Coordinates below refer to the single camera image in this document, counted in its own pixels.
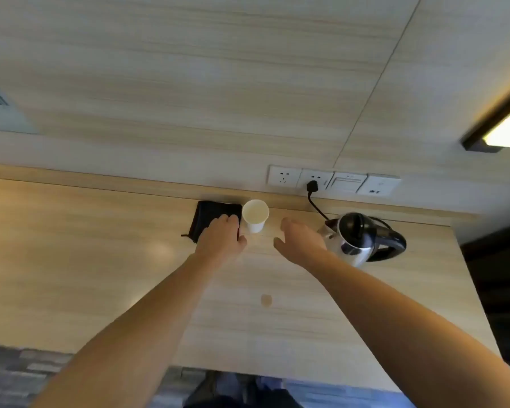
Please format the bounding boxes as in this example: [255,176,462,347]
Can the person's left hand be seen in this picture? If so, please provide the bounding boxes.
[194,214,248,263]

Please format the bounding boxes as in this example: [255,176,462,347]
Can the person's right hand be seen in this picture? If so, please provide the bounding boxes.
[273,217,329,267]

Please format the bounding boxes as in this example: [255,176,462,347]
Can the person's left forearm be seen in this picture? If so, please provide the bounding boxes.
[29,253,239,408]

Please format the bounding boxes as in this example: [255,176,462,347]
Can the person's right forearm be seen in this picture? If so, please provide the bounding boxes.
[298,250,510,408]

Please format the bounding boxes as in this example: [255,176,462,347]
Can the white paper cup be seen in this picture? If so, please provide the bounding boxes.
[241,199,270,234]

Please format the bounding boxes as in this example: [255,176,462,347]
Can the black leather tray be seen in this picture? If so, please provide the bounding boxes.
[181,200,243,243]

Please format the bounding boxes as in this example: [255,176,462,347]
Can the steel and black electric kettle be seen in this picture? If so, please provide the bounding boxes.
[323,212,408,268]

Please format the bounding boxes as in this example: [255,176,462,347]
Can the person's legs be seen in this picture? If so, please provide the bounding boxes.
[186,369,309,408]

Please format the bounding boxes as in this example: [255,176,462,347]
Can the dark furniture piece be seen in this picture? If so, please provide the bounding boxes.
[461,220,510,368]

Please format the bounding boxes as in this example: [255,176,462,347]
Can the white air vent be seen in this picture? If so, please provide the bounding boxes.
[0,74,40,135]

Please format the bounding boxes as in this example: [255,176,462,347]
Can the black kettle power cord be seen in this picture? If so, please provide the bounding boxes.
[306,180,330,220]

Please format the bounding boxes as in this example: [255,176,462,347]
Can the white wall power socket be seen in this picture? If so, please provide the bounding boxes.
[297,168,335,192]
[266,165,302,188]

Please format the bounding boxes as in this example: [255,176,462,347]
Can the white wall switch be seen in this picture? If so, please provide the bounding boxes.
[326,171,369,194]

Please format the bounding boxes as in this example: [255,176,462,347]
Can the white wall charging socket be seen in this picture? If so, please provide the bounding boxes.
[356,174,401,197]

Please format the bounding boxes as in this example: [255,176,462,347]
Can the black wall lamp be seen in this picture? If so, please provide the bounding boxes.
[461,77,510,154]

